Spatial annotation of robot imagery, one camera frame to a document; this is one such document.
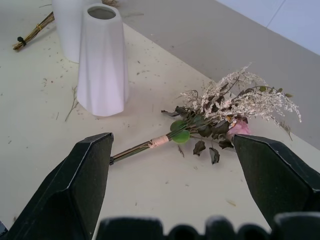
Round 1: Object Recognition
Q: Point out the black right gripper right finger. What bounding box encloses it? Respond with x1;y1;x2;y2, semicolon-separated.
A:
231;133;320;232

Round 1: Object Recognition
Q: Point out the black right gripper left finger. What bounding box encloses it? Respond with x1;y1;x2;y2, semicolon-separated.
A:
1;132;115;240

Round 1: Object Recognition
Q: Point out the white faceted ceramic vase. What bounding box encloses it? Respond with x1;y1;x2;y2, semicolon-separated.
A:
76;3;130;117

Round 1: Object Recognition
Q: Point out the white smooth ceramic vase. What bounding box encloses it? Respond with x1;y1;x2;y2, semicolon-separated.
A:
51;0;103;64

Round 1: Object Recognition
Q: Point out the dried flower bouquet with tape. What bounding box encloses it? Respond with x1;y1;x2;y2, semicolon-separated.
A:
109;62;302;167

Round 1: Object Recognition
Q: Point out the dried yellow stem bundle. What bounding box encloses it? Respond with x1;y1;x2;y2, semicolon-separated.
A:
12;11;56;53

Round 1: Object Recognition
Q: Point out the loose dried twig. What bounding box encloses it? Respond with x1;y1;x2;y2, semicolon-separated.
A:
64;85;80;122

